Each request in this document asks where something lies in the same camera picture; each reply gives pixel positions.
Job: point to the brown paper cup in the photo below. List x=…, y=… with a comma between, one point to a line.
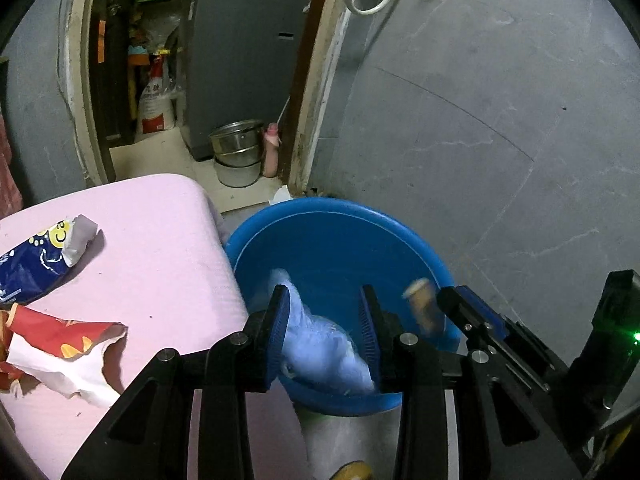
x=425, y=305

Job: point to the blue snack bag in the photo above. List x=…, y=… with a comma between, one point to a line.
x=30, y=270

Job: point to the white printed sack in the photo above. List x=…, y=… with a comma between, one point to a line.
x=155, y=105

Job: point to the pink bottle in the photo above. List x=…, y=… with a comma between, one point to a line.
x=271, y=155

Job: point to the wooden door frame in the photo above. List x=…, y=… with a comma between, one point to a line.
x=310, y=110

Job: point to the red and white wrapper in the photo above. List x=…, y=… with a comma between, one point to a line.
x=50, y=335

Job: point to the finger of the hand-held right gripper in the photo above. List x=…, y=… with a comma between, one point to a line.
x=465, y=310
x=535, y=355

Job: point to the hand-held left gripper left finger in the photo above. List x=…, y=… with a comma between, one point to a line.
x=280, y=330

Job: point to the blue plastic bucket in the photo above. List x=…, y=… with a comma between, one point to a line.
x=325, y=245

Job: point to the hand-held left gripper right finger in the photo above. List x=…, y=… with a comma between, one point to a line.
x=370, y=340

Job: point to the pink floral cloth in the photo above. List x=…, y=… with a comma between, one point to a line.
x=160, y=260

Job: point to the grey washing machine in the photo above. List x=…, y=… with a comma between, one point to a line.
x=240, y=60

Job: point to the blue towel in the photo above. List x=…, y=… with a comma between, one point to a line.
x=325, y=350

